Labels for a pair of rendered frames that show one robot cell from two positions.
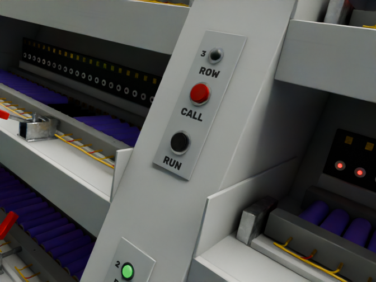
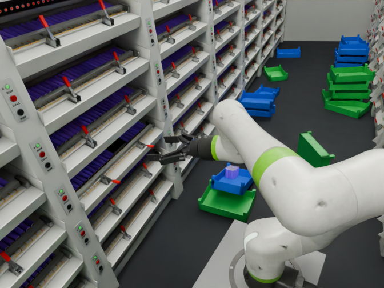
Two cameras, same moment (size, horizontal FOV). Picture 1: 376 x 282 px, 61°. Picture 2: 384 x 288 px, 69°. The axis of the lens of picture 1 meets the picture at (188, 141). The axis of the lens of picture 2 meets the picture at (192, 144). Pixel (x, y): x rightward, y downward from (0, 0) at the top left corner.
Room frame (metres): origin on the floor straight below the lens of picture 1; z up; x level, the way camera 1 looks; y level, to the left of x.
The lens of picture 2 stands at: (0.22, 1.35, 1.30)
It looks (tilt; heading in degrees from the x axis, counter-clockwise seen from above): 34 degrees down; 267
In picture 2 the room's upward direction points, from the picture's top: 8 degrees counter-clockwise
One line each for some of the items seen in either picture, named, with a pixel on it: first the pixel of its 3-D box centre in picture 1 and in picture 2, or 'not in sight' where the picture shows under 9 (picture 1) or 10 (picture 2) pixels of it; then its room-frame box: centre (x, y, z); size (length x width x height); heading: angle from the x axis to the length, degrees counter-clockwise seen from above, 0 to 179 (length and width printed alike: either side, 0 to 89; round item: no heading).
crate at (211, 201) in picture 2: not in sight; (227, 199); (-0.02, 0.16, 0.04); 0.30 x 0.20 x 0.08; 147
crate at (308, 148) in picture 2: not in sight; (314, 155); (-0.66, -0.04, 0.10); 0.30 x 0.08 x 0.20; 91
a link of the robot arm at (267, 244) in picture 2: not in sight; (268, 248); (-0.01, 0.82, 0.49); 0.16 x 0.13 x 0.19; 6
